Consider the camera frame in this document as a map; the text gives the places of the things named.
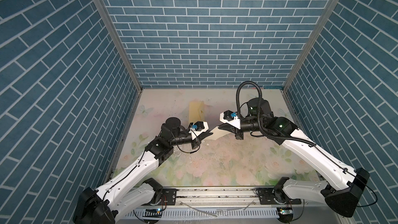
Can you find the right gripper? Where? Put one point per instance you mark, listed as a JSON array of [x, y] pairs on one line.
[[238, 134]]

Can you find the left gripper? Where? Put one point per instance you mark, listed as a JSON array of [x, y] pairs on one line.
[[196, 142]]

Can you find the cream letter paper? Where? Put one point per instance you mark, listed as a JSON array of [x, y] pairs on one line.
[[218, 133]]

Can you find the yellow envelope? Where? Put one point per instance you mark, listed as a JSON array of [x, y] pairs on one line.
[[196, 111]]

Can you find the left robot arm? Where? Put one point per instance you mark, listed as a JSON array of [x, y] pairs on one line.
[[110, 202]]

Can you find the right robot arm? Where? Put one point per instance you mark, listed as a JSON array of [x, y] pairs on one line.
[[342, 186]]

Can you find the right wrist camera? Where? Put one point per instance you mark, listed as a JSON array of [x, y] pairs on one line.
[[230, 118]]

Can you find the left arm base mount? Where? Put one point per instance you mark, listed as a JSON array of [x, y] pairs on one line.
[[168, 196]]

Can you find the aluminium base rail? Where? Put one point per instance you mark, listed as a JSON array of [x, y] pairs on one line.
[[240, 197]]

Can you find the white vented cable duct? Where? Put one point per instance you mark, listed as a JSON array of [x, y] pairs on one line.
[[205, 213]]

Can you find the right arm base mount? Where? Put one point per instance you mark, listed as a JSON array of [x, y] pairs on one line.
[[266, 197]]

